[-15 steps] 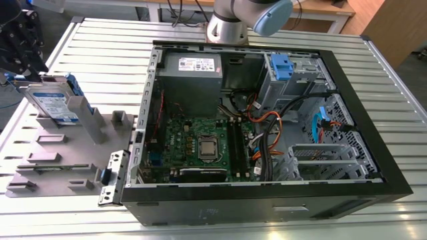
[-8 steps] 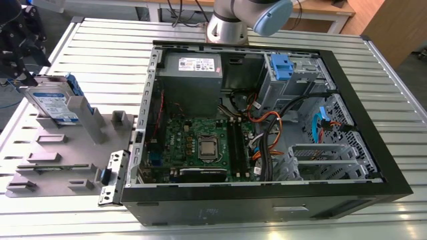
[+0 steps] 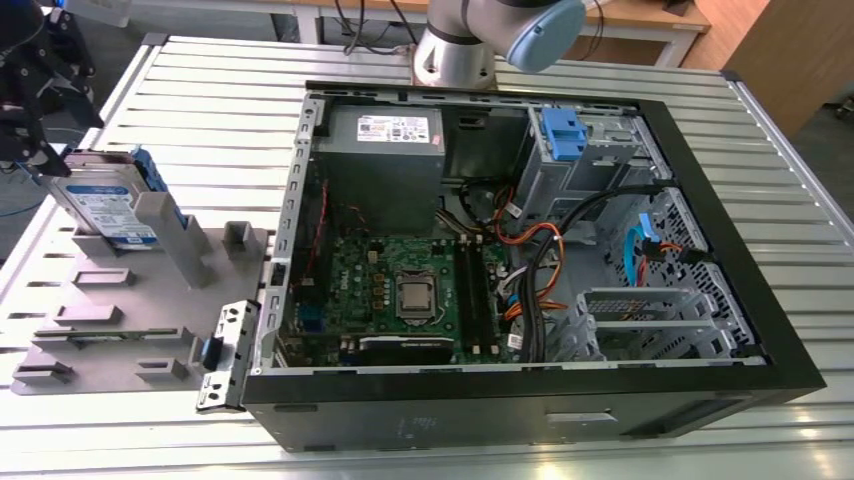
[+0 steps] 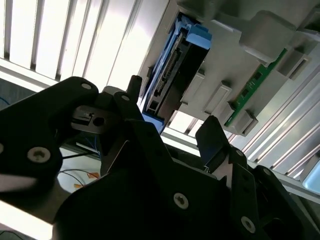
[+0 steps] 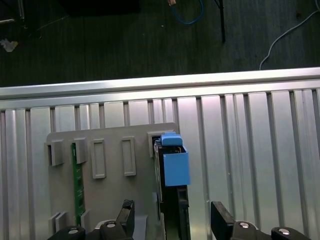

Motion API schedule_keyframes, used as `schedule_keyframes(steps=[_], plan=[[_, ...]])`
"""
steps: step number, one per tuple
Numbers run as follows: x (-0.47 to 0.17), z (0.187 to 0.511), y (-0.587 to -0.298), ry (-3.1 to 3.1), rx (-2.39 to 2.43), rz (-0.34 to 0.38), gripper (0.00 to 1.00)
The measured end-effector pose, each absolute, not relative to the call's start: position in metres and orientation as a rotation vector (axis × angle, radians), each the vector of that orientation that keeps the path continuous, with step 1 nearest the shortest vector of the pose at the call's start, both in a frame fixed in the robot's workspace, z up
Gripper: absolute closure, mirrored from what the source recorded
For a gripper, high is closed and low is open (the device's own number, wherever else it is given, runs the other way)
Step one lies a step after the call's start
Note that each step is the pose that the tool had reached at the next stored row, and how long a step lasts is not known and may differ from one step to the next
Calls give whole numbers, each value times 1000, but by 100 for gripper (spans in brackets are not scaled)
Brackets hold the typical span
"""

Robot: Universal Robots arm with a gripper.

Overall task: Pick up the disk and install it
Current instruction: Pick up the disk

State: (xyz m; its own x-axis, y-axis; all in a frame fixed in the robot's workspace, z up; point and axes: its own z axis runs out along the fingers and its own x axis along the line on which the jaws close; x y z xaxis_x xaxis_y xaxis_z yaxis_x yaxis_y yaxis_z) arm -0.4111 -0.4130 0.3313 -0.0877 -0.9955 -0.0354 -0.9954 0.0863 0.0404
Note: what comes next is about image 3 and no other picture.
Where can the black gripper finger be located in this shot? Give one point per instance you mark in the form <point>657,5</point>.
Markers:
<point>30,130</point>
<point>74,60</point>

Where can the hard disk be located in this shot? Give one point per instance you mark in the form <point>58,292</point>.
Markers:
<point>100,200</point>

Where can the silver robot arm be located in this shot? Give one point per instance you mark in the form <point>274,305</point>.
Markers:
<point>454,55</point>

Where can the grey parts rack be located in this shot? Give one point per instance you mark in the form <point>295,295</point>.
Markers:
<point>154,310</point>

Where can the green RAM stick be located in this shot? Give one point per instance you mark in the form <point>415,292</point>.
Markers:
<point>134,332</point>

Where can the grey power supply unit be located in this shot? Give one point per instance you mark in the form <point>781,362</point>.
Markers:
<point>381,175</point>

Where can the green motherboard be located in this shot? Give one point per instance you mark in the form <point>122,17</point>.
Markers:
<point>361,260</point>

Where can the CPU socket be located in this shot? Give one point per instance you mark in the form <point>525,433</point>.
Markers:
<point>419,274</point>

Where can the silver CPU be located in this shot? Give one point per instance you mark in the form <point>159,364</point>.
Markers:
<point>417,296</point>

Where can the black graphics card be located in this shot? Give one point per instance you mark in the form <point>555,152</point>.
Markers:
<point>407,350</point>

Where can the black RAM slot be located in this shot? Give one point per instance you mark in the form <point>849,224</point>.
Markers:
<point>469,295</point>
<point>485,295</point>

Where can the blue drive latch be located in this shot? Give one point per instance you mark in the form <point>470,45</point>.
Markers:
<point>563,135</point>

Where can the grey optical drive cage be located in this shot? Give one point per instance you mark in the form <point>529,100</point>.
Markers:
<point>601,170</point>

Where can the wooden desk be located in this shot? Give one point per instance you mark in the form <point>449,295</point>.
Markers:
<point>654,15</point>

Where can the black PC case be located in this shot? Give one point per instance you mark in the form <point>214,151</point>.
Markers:
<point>534,400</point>

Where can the wooden cabinet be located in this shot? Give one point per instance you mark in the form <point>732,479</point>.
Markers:
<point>788,50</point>

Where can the white table frame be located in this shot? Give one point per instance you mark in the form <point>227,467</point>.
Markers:
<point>307,27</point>

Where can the blue bracket latch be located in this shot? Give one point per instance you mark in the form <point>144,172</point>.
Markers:
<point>213,350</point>

